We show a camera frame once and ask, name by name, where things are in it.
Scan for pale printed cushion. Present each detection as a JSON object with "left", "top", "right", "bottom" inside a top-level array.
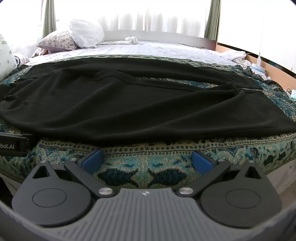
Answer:
[{"left": 0, "top": 34, "right": 18, "bottom": 82}]

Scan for floral pillow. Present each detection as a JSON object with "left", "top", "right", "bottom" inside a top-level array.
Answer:
[{"left": 36, "top": 30, "right": 79, "bottom": 53}]

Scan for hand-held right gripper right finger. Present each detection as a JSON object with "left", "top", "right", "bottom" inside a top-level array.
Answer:
[{"left": 175, "top": 151, "right": 267, "bottom": 198}]

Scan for small white cloth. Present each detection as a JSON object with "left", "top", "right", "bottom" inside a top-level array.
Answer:
[{"left": 99, "top": 36, "right": 140, "bottom": 46}]

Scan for teal patterned blanket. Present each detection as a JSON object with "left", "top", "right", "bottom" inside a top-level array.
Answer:
[{"left": 0, "top": 54, "right": 296, "bottom": 201}]

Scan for crumpled white cloth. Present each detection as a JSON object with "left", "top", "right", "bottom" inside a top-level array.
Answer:
[{"left": 220, "top": 50, "right": 253, "bottom": 67}]

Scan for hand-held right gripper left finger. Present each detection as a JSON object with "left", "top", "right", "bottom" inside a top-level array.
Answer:
[{"left": 32, "top": 149, "right": 115, "bottom": 199}]

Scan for white sheer curtain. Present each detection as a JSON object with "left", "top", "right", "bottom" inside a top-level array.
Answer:
[{"left": 55, "top": 0, "right": 211, "bottom": 37}]

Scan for black pants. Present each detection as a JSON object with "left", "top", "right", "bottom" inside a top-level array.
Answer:
[{"left": 0, "top": 57, "right": 296, "bottom": 146}]

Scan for white pillow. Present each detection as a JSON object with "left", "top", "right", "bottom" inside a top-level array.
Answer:
[{"left": 69, "top": 19, "right": 105, "bottom": 49}]

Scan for green curtain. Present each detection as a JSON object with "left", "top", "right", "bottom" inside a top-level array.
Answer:
[
  {"left": 42, "top": 0, "right": 61, "bottom": 39},
  {"left": 204, "top": 0, "right": 221, "bottom": 42}
]

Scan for grey headboard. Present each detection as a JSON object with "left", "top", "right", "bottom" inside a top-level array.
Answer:
[{"left": 103, "top": 30, "right": 217, "bottom": 50}]

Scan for black white printed cloth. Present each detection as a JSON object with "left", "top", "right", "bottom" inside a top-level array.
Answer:
[{"left": 13, "top": 53, "right": 30, "bottom": 66}]

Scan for white bed sheet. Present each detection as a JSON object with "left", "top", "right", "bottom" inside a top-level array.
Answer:
[{"left": 23, "top": 40, "right": 245, "bottom": 68}]

